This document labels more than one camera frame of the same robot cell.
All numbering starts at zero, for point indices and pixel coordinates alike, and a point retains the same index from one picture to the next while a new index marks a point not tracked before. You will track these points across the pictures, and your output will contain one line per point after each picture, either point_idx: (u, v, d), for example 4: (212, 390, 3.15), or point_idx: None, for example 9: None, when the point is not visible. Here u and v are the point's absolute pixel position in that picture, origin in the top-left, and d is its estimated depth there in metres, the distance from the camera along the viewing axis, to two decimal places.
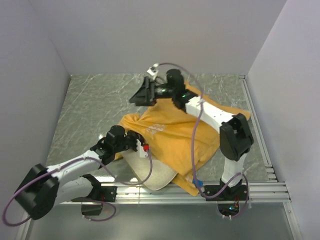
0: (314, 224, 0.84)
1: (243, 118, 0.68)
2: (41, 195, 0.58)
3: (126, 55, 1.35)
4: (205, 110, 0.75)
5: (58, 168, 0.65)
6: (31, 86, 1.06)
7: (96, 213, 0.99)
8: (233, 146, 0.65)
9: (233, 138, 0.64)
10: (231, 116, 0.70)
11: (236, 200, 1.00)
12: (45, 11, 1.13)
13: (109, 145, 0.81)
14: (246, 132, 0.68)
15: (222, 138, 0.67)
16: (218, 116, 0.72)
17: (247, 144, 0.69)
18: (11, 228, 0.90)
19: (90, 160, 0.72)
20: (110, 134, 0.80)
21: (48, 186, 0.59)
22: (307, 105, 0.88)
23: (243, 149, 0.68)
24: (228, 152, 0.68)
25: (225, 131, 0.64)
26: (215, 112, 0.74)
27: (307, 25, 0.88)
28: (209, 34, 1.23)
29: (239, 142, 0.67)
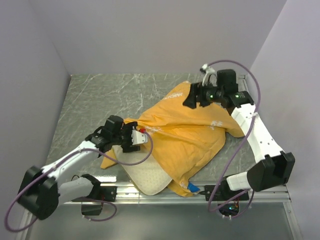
0: (314, 224, 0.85)
1: (291, 162, 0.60)
2: (41, 196, 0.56)
3: (127, 55, 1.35)
4: (255, 130, 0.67)
5: (53, 167, 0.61)
6: (31, 86, 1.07)
7: (96, 213, 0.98)
8: (263, 182, 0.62)
9: (268, 177, 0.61)
10: (279, 152, 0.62)
11: (236, 200, 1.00)
12: (45, 11, 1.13)
13: (108, 133, 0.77)
14: (284, 174, 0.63)
15: (257, 171, 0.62)
16: (266, 144, 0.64)
17: (278, 182, 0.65)
18: (11, 228, 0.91)
19: (87, 151, 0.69)
20: (109, 121, 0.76)
21: (45, 186, 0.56)
22: (307, 105, 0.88)
23: (270, 184, 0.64)
24: (254, 182, 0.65)
25: (265, 168, 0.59)
26: (265, 136, 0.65)
27: (307, 25, 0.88)
28: (209, 34, 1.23)
29: (271, 179, 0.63)
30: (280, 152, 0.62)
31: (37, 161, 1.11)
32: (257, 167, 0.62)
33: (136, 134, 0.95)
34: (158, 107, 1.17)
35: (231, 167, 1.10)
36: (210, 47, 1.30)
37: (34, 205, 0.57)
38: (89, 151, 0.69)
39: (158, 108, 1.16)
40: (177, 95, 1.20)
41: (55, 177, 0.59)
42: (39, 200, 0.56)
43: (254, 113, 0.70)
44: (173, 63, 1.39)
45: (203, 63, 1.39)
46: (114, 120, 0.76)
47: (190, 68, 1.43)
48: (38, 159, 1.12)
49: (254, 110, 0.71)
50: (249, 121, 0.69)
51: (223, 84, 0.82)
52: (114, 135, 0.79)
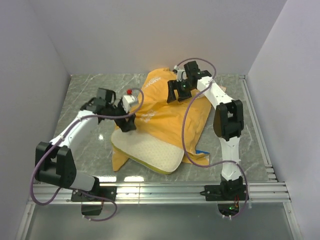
0: (314, 224, 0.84)
1: (240, 104, 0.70)
2: (58, 164, 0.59)
3: (127, 55, 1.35)
4: (212, 89, 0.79)
5: (62, 137, 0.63)
6: (31, 86, 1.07)
7: (96, 213, 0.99)
8: (222, 124, 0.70)
9: (225, 117, 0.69)
10: (231, 100, 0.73)
11: (236, 200, 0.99)
12: (45, 11, 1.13)
13: (102, 101, 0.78)
14: (238, 117, 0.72)
15: (216, 116, 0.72)
16: (220, 97, 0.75)
17: (238, 127, 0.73)
18: (10, 228, 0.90)
19: (88, 119, 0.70)
20: (101, 90, 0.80)
21: (60, 155, 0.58)
22: (306, 105, 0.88)
23: (231, 130, 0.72)
24: (218, 130, 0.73)
25: (219, 110, 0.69)
26: (219, 91, 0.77)
27: (307, 25, 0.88)
28: (209, 34, 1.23)
29: (229, 123, 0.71)
30: (231, 100, 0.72)
31: None
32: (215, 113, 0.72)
33: (125, 97, 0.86)
34: (144, 94, 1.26)
35: None
36: (209, 47, 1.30)
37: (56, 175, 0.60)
38: (89, 119, 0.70)
39: (145, 95, 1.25)
40: (156, 79, 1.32)
41: (66, 146, 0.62)
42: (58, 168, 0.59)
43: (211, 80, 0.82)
44: (173, 63, 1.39)
45: (203, 63, 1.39)
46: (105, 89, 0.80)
47: None
48: None
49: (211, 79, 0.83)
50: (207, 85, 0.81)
51: (187, 71, 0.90)
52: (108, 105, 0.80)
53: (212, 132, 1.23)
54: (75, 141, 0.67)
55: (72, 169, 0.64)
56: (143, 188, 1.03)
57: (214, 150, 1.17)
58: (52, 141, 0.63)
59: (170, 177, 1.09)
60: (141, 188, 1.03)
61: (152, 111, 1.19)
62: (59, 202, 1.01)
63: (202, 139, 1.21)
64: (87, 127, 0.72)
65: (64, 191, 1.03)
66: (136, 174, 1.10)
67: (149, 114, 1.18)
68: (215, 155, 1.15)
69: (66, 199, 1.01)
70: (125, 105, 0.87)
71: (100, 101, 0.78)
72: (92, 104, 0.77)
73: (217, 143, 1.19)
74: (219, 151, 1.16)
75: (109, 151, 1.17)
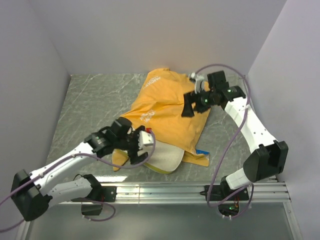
0: (314, 224, 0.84)
1: (284, 149, 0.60)
2: (26, 204, 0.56)
3: (127, 55, 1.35)
4: (248, 121, 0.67)
5: (40, 175, 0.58)
6: (31, 86, 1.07)
7: (96, 213, 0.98)
8: (258, 171, 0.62)
9: (264, 164, 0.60)
10: (273, 141, 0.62)
11: (236, 200, 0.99)
12: (45, 11, 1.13)
13: (112, 135, 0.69)
14: (278, 163, 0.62)
15: (252, 160, 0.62)
16: (259, 135, 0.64)
17: (274, 172, 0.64)
18: (10, 228, 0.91)
19: (82, 156, 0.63)
20: (116, 124, 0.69)
21: (29, 196, 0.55)
22: (307, 105, 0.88)
23: (265, 175, 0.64)
24: (250, 173, 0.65)
25: (260, 156, 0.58)
26: (257, 126, 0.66)
27: (307, 25, 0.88)
28: (209, 34, 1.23)
29: (266, 168, 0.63)
30: (273, 141, 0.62)
31: (37, 161, 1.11)
32: (252, 156, 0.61)
33: (142, 133, 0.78)
34: (144, 94, 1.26)
35: (231, 168, 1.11)
36: (209, 47, 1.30)
37: (23, 209, 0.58)
38: (83, 156, 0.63)
39: (145, 95, 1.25)
40: (155, 79, 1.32)
41: (40, 186, 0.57)
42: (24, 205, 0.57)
43: (246, 105, 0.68)
44: (173, 63, 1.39)
45: (203, 63, 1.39)
46: (121, 124, 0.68)
47: (190, 68, 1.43)
48: (38, 159, 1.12)
49: (246, 103, 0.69)
50: (242, 113, 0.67)
51: (213, 82, 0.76)
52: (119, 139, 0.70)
53: (212, 132, 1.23)
54: (58, 178, 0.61)
55: (44, 205, 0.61)
56: (143, 188, 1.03)
57: (214, 150, 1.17)
58: (33, 174, 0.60)
59: (170, 177, 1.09)
60: (141, 188, 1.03)
61: (152, 110, 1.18)
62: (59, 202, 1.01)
63: (202, 139, 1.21)
64: (80, 164, 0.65)
65: None
66: (135, 174, 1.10)
67: (149, 114, 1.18)
68: (215, 155, 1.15)
69: None
70: (140, 141, 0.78)
71: (111, 136, 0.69)
72: (100, 136, 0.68)
73: (217, 143, 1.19)
74: (218, 151, 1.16)
75: None
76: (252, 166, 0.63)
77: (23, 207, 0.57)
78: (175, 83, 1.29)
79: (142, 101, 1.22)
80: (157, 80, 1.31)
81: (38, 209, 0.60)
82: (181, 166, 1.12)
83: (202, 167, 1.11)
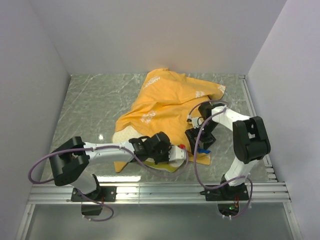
0: (314, 224, 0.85)
1: (259, 120, 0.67)
2: (69, 166, 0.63)
3: (127, 55, 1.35)
4: (226, 112, 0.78)
5: (93, 148, 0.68)
6: (31, 86, 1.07)
7: (96, 213, 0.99)
8: (244, 144, 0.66)
9: (245, 136, 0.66)
10: (248, 118, 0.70)
11: (236, 200, 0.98)
12: (45, 11, 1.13)
13: (149, 146, 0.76)
14: (262, 136, 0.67)
15: (235, 137, 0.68)
16: (236, 117, 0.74)
17: (263, 149, 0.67)
18: (10, 228, 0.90)
19: (125, 151, 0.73)
20: (156, 137, 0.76)
21: (78, 160, 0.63)
22: (307, 105, 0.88)
23: (256, 152, 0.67)
24: (240, 153, 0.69)
25: (237, 127, 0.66)
26: (234, 113, 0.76)
27: (307, 25, 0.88)
28: (209, 34, 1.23)
29: (251, 143, 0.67)
30: (249, 117, 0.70)
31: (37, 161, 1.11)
32: (233, 131, 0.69)
33: (176, 148, 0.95)
34: (144, 95, 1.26)
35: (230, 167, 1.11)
36: (209, 47, 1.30)
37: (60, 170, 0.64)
38: (126, 152, 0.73)
39: (145, 96, 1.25)
40: (155, 79, 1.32)
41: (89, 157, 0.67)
42: (64, 168, 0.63)
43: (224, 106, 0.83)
44: (173, 63, 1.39)
45: (203, 63, 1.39)
46: (161, 138, 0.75)
47: (190, 68, 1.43)
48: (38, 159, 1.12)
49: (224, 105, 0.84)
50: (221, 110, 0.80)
51: (201, 109, 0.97)
52: (154, 151, 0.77)
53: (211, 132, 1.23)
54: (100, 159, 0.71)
55: (73, 178, 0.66)
56: (143, 188, 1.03)
57: (214, 150, 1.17)
58: (85, 144, 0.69)
59: (170, 177, 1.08)
60: (141, 188, 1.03)
61: (152, 111, 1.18)
62: (59, 202, 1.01)
63: None
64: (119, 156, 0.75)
65: (64, 191, 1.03)
66: (136, 174, 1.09)
67: (149, 115, 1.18)
68: (215, 155, 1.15)
69: (65, 199, 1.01)
70: (171, 155, 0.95)
71: (149, 147, 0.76)
72: (140, 144, 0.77)
73: (217, 143, 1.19)
74: (218, 151, 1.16)
75: None
76: (238, 143, 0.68)
77: (60, 169, 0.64)
78: (175, 82, 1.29)
79: (142, 102, 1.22)
80: (157, 80, 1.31)
81: (68, 178, 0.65)
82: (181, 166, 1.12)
83: (202, 167, 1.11)
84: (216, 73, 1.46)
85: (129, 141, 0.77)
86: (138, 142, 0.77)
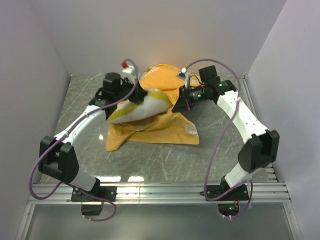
0: (314, 224, 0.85)
1: (277, 137, 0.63)
2: (61, 161, 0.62)
3: (127, 55, 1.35)
4: (240, 112, 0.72)
5: (66, 133, 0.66)
6: (31, 86, 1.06)
7: (96, 213, 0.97)
8: (253, 162, 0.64)
9: (258, 154, 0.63)
10: (264, 130, 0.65)
11: (236, 200, 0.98)
12: (45, 11, 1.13)
13: (108, 94, 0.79)
14: (271, 151, 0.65)
15: (246, 151, 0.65)
16: (251, 125, 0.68)
17: (268, 160, 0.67)
18: (10, 228, 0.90)
19: (94, 114, 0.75)
20: (107, 83, 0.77)
21: (62, 152, 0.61)
22: (307, 105, 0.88)
23: (260, 165, 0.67)
24: (245, 164, 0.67)
25: (253, 147, 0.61)
26: (249, 118, 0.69)
27: (307, 25, 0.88)
28: (209, 34, 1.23)
29: (260, 158, 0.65)
30: (265, 130, 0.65)
31: None
32: (245, 147, 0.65)
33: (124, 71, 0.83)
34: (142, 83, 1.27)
35: (231, 167, 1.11)
36: (209, 47, 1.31)
37: (59, 169, 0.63)
38: (96, 115, 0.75)
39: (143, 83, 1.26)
40: (155, 69, 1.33)
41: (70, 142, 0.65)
42: (60, 166, 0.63)
43: (237, 98, 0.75)
44: (173, 63, 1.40)
45: (203, 63, 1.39)
46: (111, 80, 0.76)
47: (190, 68, 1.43)
48: None
49: (237, 96, 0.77)
50: (233, 106, 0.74)
51: (204, 78, 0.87)
52: (116, 94, 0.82)
53: (211, 132, 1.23)
54: (80, 137, 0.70)
55: (75, 165, 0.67)
56: (143, 188, 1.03)
57: (214, 150, 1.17)
58: (57, 137, 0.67)
59: (170, 176, 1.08)
60: (141, 188, 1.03)
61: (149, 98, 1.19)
62: (59, 202, 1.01)
63: (202, 139, 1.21)
64: (93, 123, 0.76)
65: (64, 191, 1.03)
66: (136, 174, 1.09)
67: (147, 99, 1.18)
68: (215, 155, 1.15)
69: (66, 199, 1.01)
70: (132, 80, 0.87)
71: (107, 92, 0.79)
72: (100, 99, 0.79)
73: (217, 143, 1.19)
74: (219, 151, 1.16)
75: (108, 150, 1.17)
76: (246, 157, 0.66)
77: (58, 168, 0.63)
78: (174, 72, 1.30)
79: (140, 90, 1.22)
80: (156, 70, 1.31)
81: (70, 169, 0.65)
82: (180, 165, 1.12)
83: (202, 166, 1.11)
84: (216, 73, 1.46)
85: (90, 105, 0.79)
86: (98, 98, 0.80)
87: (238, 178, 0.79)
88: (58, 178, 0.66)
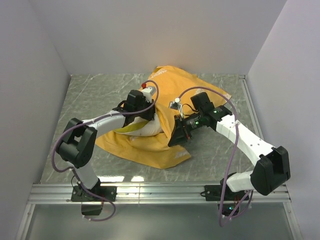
0: (314, 224, 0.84)
1: (285, 153, 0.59)
2: (82, 141, 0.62)
3: (127, 55, 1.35)
4: (241, 135, 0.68)
5: (92, 120, 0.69)
6: (31, 86, 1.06)
7: (96, 213, 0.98)
8: (268, 184, 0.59)
9: (271, 174, 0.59)
10: (271, 148, 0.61)
11: (235, 200, 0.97)
12: (45, 11, 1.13)
13: (130, 106, 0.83)
14: (284, 168, 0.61)
15: (256, 174, 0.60)
16: (256, 146, 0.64)
17: (283, 179, 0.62)
18: (10, 228, 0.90)
19: (116, 116, 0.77)
20: (131, 97, 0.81)
21: (87, 133, 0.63)
22: (307, 105, 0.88)
23: (277, 185, 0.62)
24: (260, 189, 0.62)
25: (264, 168, 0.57)
26: (252, 139, 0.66)
27: (308, 24, 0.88)
28: (209, 34, 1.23)
29: (274, 178, 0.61)
30: (272, 148, 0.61)
31: (37, 161, 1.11)
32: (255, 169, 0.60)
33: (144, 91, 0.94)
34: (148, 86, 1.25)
35: (231, 167, 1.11)
36: (209, 48, 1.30)
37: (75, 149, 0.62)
38: (117, 117, 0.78)
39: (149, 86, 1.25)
40: (162, 72, 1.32)
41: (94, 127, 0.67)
42: (78, 146, 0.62)
43: (235, 121, 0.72)
44: (173, 64, 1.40)
45: (203, 63, 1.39)
46: (135, 95, 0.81)
47: (190, 69, 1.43)
48: (38, 159, 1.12)
49: (234, 119, 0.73)
50: (233, 130, 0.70)
51: (198, 105, 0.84)
52: (136, 108, 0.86)
53: (211, 132, 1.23)
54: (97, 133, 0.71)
55: (89, 153, 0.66)
56: (143, 188, 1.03)
57: (214, 150, 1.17)
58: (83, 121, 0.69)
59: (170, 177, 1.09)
60: (141, 188, 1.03)
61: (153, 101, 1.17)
62: (59, 202, 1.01)
63: (202, 139, 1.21)
64: (112, 125, 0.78)
65: (64, 191, 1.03)
66: (136, 174, 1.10)
67: None
68: (215, 155, 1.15)
69: (66, 199, 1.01)
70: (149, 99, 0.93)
71: (129, 105, 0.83)
72: (122, 109, 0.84)
73: (217, 143, 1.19)
74: (218, 151, 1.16)
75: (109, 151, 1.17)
76: (258, 180, 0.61)
77: (75, 148, 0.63)
78: (180, 76, 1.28)
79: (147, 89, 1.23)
80: (162, 73, 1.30)
81: (85, 153, 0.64)
82: (180, 166, 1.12)
83: (202, 166, 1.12)
84: (216, 73, 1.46)
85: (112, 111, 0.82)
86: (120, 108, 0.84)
87: (244, 187, 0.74)
88: (71, 162, 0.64)
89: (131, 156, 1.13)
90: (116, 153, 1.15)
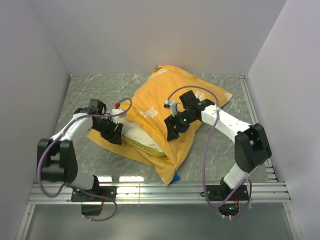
0: (314, 224, 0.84)
1: (261, 129, 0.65)
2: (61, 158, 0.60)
3: (127, 55, 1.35)
4: (221, 117, 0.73)
5: (61, 133, 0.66)
6: (31, 86, 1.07)
7: (96, 213, 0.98)
8: (248, 158, 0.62)
9: (249, 148, 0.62)
10: (248, 126, 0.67)
11: (235, 200, 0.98)
12: (45, 11, 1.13)
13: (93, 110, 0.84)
14: (263, 144, 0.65)
15: (237, 149, 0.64)
16: (235, 125, 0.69)
17: (264, 156, 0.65)
18: (10, 228, 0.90)
19: (83, 118, 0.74)
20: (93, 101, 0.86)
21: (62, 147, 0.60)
22: (308, 105, 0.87)
23: (259, 161, 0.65)
24: (243, 164, 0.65)
25: (241, 141, 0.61)
26: (231, 119, 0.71)
27: (308, 24, 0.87)
28: (209, 34, 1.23)
29: (255, 154, 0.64)
30: (248, 126, 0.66)
31: None
32: (236, 145, 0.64)
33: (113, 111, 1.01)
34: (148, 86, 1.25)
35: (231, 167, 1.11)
36: (209, 48, 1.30)
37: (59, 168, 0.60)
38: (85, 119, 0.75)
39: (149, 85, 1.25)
40: (163, 71, 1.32)
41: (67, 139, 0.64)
42: (60, 163, 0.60)
43: (216, 108, 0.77)
44: (173, 64, 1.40)
45: (203, 63, 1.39)
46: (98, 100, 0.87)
47: (190, 69, 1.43)
48: None
49: (216, 107, 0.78)
50: (215, 116, 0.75)
51: (186, 103, 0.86)
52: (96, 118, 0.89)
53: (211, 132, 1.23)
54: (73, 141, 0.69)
55: (74, 163, 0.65)
56: (143, 188, 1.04)
57: (214, 150, 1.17)
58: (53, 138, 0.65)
59: None
60: (141, 189, 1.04)
61: (152, 104, 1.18)
62: (59, 202, 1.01)
63: (202, 139, 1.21)
64: (82, 128, 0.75)
65: (64, 191, 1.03)
66: (136, 174, 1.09)
67: (150, 113, 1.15)
68: (215, 155, 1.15)
69: (65, 199, 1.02)
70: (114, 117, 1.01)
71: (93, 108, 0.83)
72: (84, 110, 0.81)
73: (217, 143, 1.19)
74: (218, 151, 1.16)
75: (109, 150, 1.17)
76: (240, 155, 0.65)
77: (59, 167, 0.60)
78: (180, 77, 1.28)
79: (147, 88, 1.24)
80: (163, 72, 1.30)
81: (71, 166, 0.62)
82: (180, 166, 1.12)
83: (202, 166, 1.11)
84: (216, 73, 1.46)
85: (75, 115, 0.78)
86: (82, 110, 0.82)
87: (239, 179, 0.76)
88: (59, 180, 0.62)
89: (126, 152, 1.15)
90: (111, 149, 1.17)
